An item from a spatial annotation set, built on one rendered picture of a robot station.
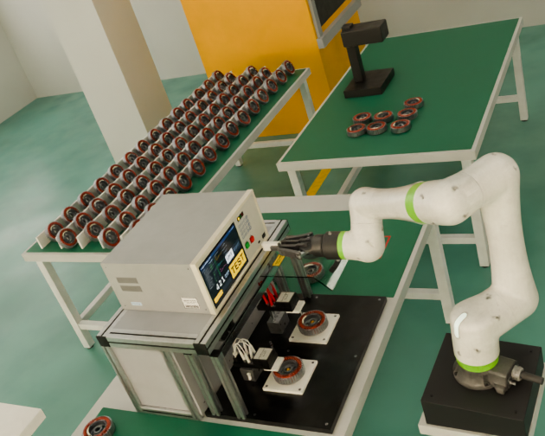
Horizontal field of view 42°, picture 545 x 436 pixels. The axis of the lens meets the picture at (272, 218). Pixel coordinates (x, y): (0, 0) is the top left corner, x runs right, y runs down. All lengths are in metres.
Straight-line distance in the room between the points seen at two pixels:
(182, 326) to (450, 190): 0.98
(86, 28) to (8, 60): 4.17
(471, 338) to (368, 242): 0.43
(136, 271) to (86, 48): 4.03
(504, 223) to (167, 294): 1.08
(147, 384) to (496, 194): 1.34
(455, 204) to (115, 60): 4.57
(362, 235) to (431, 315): 1.62
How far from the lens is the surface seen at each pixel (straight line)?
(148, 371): 2.46
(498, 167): 1.91
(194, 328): 2.27
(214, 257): 2.26
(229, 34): 6.00
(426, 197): 1.85
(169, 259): 2.25
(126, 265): 2.35
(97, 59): 6.17
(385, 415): 3.32
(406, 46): 5.17
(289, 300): 2.55
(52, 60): 9.91
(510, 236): 2.01
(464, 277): 3.97
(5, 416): 2.19
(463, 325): 2.03
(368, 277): 2.84
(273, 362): 2.46
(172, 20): 8.55
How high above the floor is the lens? 2.41
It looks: 29 degrees down
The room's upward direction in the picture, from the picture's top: 19 degrees counter-clockwise
